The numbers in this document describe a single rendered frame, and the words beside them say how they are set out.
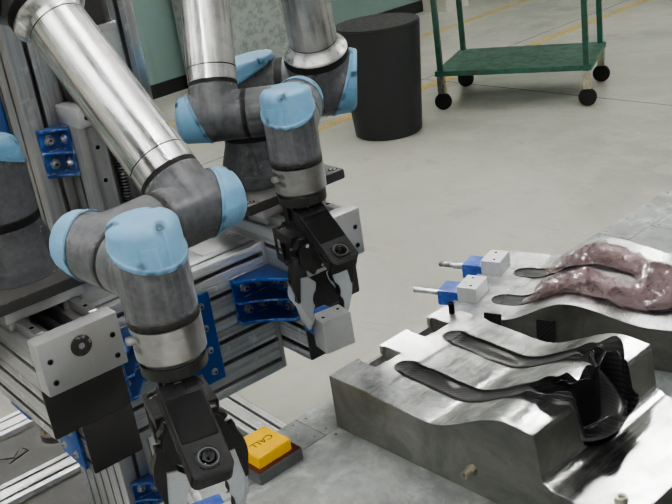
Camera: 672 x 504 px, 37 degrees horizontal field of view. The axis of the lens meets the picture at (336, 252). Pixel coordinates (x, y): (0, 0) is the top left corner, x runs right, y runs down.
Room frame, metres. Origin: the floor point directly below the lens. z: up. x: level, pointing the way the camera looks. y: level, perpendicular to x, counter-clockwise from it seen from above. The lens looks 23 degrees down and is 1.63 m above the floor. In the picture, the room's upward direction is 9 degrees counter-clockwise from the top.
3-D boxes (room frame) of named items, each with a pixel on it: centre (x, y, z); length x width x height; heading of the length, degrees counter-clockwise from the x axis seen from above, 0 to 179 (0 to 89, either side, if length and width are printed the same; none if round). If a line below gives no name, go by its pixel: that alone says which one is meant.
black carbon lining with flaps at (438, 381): (1.19, -0.22, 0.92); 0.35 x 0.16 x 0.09; 40
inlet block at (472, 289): (1.56, -0.18, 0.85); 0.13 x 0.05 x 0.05; 57
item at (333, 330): (1.38, 0.04, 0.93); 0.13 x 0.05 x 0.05; 27
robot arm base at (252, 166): (1.80, 0.12, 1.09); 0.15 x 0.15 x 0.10
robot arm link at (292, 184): (1.36, 0.04, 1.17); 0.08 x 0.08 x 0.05
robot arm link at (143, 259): (0.92, 0.19, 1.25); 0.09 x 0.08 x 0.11; 41
